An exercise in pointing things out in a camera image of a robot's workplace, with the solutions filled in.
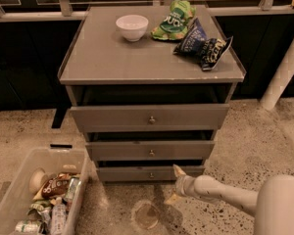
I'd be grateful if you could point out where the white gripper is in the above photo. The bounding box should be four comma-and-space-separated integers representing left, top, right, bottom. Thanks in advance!
164, 164, 196, 206

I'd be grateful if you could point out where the grey bottom drawer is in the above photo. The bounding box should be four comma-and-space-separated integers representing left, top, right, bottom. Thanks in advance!
95, 164, 207, 183

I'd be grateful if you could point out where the grey drawer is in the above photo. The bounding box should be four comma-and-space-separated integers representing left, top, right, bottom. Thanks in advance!
86, 141, 215, 161
95, 164, 207, 183
71, 104, 229, 133

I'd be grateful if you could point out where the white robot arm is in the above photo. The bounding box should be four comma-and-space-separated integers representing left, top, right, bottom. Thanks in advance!
165, 164, 294, 235

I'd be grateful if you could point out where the grey middle drawer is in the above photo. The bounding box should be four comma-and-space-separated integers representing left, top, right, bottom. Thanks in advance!
86, 141, 215, 161

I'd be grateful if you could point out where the grey top drawer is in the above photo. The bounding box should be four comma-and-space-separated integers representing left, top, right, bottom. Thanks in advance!
71, 104, 229, 133

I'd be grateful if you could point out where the grey three-drawer cabinet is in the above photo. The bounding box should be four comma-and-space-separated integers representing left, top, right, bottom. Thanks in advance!
59, 6, 245, 175

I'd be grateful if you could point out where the round floor plate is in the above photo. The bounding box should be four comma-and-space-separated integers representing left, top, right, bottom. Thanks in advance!
131, 200, 160, 230

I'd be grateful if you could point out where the tall drink can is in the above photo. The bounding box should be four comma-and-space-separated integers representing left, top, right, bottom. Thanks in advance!
64, 177, 80, 203

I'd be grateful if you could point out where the brown snack bag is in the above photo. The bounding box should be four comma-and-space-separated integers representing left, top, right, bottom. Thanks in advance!
41, 174, 71, 199

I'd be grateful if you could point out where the small plastic bottle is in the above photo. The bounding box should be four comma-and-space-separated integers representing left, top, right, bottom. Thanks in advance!
50, 197, 67, 235

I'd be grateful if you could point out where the clear plastic bin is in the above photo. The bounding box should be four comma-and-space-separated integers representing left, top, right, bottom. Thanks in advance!
0, 148, 88, 235

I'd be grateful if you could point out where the green snack packet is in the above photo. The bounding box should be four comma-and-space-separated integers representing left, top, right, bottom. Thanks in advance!
27, 200, 52, 216

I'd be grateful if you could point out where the beige round cup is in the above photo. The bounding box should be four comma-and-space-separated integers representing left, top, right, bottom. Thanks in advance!
28, 167, 48, 194

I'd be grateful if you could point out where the black chip bag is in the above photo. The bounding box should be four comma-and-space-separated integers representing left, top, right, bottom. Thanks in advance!
199, 37, 233, 71

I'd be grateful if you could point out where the blue chip bag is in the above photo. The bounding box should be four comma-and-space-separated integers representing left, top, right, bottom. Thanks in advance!
173, 19, 207, 56

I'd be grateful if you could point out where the green chip bag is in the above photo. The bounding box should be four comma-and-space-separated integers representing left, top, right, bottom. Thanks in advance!
151, 0, 196, 41

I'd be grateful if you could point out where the silver green can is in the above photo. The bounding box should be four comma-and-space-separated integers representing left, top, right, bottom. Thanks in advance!
15, 220, 42, 233

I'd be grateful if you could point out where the white bowl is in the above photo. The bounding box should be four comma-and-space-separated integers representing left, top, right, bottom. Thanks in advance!
116, 15, 149, 42

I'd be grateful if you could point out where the white diagonal pillar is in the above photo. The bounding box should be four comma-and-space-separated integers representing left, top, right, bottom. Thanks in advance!
260, 38, 294, 111

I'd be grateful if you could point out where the metal railing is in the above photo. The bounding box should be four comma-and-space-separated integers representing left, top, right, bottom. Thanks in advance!
0, 0, 294, 24

